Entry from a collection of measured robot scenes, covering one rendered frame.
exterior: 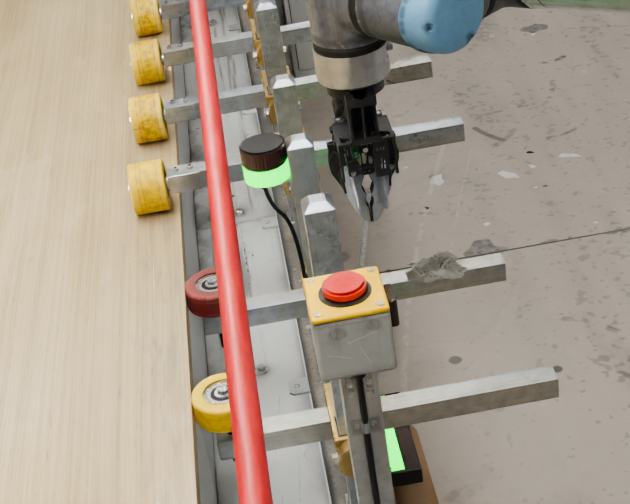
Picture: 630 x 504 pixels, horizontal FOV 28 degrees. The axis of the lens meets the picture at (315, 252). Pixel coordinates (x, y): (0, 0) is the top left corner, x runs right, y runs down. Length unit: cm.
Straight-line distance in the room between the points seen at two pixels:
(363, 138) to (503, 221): 204
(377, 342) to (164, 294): 69
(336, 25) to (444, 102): 277
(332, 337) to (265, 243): 128
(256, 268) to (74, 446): 85
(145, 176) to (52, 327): 30
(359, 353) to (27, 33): 180
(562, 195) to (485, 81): 83
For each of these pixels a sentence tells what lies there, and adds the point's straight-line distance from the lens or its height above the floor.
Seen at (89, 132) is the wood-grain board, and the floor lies 90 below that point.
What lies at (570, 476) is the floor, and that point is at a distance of 271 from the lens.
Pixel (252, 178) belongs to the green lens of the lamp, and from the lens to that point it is 161.
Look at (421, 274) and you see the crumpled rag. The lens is 178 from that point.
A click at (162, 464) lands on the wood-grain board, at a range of 148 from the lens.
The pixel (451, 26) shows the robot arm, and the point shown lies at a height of 132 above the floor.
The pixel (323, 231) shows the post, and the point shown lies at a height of 114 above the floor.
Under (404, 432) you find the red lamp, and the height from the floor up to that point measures 70.
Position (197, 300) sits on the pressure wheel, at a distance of 173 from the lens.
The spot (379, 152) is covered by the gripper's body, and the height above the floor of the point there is 113.
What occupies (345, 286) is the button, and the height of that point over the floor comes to 123.
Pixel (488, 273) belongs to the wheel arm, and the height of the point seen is 85.
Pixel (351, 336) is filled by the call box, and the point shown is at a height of 120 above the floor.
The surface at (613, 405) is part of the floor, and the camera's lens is 289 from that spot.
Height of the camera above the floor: 185
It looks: 32 degrees down
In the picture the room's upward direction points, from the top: 9 degrees counter-clockwise
